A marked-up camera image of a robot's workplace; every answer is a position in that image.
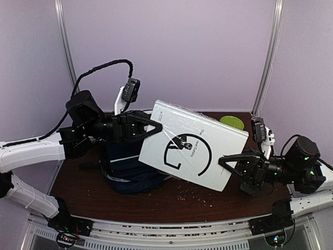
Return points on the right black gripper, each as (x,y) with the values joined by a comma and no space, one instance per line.
(254,170)

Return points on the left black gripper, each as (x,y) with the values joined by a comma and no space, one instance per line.
(127,128)

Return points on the grey hardcover book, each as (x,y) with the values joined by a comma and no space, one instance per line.
(190,145)

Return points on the navy blue backpack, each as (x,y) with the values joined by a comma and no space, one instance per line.
(122,170)

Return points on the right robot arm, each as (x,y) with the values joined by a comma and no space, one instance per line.
(300,166)

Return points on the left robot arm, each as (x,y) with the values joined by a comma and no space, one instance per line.
(88,121)

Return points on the green plate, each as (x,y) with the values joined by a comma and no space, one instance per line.
(232,121)

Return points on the grey zip pouch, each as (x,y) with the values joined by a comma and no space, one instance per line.
(251,187)

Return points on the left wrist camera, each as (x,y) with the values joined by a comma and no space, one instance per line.
(127,94)

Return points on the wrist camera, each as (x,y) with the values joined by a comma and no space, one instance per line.
(263,136)
(127,94)

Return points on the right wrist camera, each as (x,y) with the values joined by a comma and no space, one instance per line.
(263,136)

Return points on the front aluminium rail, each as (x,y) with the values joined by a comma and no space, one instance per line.
(228,234)

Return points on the right aluminium frame post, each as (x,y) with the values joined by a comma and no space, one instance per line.
(271,52)

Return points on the aluminium frame post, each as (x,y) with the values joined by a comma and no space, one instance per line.
(59,9)
(271,52)

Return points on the left aluminium frame post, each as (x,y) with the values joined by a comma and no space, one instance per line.
(59,9)

